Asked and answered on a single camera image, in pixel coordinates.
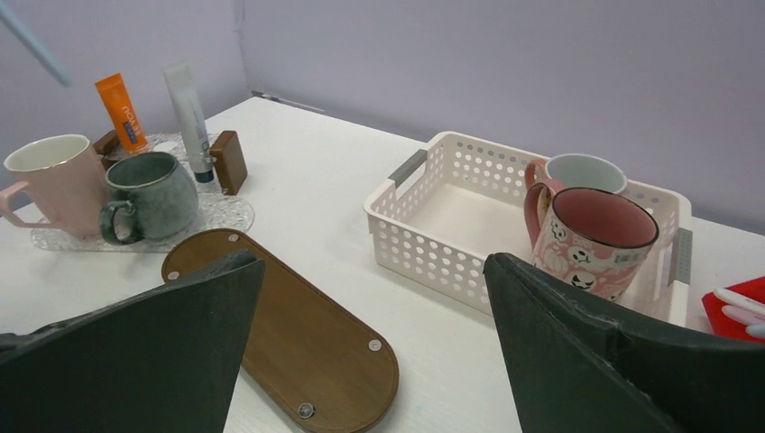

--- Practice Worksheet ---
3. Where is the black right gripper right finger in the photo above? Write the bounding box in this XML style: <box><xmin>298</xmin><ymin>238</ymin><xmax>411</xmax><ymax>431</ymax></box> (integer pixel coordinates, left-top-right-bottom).
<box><xmin>484</xmin><ymin>253</ymin><xmax>764</xmax><ymax>432</ymax></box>

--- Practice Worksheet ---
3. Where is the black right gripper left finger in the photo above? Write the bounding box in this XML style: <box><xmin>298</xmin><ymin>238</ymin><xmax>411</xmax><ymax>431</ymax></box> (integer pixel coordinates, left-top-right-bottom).
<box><xmin>1</xmin><ymin>251</ymin><xmax>265</xmax><ymax>432</ymax></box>

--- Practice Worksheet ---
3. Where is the pink ghost pattern mug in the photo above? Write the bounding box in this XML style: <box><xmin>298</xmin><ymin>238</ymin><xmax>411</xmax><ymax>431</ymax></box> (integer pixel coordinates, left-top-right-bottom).
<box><xmin>524</xmin><ymin>179</ymin><xmax>659</xmax><ymax>301</ymax></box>

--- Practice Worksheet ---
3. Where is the grey-green ceramic mug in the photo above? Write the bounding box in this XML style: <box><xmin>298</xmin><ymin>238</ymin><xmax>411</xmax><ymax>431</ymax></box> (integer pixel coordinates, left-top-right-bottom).
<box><xmin>99</xmin><ymin>152</ymin><xmax>199</xmax><ymax>245</ymax></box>

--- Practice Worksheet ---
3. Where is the pink mug white inside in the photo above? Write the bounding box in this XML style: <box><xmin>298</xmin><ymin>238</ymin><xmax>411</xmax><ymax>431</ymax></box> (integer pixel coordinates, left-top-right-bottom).
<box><xmin>1</xmin><ymin>134</ymin><xmax>109</xmax><ymax>237</ymax></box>

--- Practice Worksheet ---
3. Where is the orange toothpaste tube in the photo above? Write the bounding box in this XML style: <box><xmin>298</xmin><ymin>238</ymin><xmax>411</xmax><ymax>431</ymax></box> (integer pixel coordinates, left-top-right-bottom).
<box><xmin>95</xmin><ymin>73</ymin><xmax>149</xmax><ymax>154</ymax></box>

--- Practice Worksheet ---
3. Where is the white toothpaste tube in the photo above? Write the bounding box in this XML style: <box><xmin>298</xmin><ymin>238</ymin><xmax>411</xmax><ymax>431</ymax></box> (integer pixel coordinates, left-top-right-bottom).
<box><xmin>162</xmin><ymin>61</ymin><xmax>215</xmax><ymax>183</ymax></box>

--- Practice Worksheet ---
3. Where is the light blue toothbrush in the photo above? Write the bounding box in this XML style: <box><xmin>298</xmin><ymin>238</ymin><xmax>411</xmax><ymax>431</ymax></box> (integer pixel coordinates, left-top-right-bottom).
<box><xmin>1</xmin><ymin>1</ymin><xmax>72</xmax><ymax>88</ymax></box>

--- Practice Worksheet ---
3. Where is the white blue toothbrush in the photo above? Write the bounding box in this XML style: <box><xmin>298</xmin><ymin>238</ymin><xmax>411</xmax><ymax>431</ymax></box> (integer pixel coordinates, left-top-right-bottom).
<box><xmin>745</xmin><ymin>324</ymin><xmax>765</xmax><ymax>340</ymax></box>

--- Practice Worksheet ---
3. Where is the red plastic organizer tray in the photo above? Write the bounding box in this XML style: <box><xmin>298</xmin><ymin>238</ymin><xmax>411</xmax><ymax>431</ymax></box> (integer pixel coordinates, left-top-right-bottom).
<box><xmin>702</xmin><ymin>277</ymin><xmax>764</xmax><ymax>344</ymax></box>

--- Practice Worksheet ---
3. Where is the clear textured acrylic tray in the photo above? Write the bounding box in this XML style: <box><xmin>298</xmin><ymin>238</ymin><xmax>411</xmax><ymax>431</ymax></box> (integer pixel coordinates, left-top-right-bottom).
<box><xmin>31</xmin><ymin>131</ymin><xmax>255</xmax><ymax>253</ymax></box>

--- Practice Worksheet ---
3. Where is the brown oval wooden tray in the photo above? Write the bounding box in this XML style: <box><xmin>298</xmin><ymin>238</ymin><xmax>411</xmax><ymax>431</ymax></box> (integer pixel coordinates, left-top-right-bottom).
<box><xmin>161</xmin><ymin>228</ymin><xmax>399</xmax><ymax>432</ymax></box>

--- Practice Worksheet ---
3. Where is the white pink toothbrush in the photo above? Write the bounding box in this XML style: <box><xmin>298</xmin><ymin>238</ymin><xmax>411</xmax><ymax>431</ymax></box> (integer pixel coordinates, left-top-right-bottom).
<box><xmin>714</xmin><ymin>289</ymin><xmax>765</xmax><ymax>316</ymax></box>

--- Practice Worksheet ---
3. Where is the pale pink toothbrush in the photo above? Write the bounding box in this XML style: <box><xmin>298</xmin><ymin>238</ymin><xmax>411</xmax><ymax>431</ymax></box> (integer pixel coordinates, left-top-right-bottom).
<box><xmin>721</xmin><ymin>305</ymin><xmax>764</xmax><ymax>326</ymax></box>

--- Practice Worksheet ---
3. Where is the orange-pink mug white inside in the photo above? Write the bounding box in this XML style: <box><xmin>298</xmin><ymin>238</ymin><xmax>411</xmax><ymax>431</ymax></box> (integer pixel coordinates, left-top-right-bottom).
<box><xmin>524</xmin><ymin>153</ymin><xmax>628</xmax><ymax>194</ymax></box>

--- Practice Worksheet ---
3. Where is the white perforated plastic basket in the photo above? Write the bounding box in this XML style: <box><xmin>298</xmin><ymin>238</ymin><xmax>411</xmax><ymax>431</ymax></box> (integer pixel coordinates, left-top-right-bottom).
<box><xmin>364</xmin><ymin>132</ymin><xmax>693</xmax><ymax>326</ymax></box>

